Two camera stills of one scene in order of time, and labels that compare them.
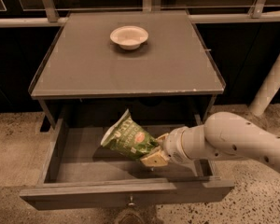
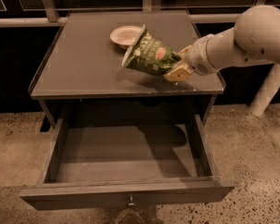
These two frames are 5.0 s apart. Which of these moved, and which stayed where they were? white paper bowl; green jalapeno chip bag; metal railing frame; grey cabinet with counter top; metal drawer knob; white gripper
Moved: white gripper; green jalapeno chip bag
Stayed: metal railing frame; grey cabinet with counter top; metal drawer knob; white paper bowl
